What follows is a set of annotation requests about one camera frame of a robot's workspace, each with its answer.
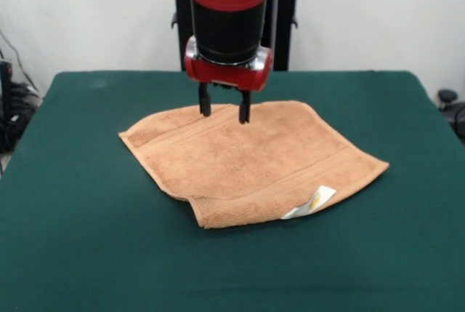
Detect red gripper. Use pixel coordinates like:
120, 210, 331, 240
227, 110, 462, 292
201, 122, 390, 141
183, 35, 273, 124

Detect orange terry towel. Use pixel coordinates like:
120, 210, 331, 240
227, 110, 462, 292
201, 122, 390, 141
118, 100, 390, 230

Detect dark green table cloth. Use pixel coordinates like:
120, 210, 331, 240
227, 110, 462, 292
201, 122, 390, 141
0, 70, 465, 312

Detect black equipment stack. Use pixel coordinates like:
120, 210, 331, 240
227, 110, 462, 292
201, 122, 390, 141
0, 59, 41, 153

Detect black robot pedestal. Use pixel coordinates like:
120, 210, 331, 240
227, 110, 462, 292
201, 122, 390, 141
158, 0, 314, 72

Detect grey cable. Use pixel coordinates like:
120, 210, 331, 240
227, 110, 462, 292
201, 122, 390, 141
0, 30, 39, 91

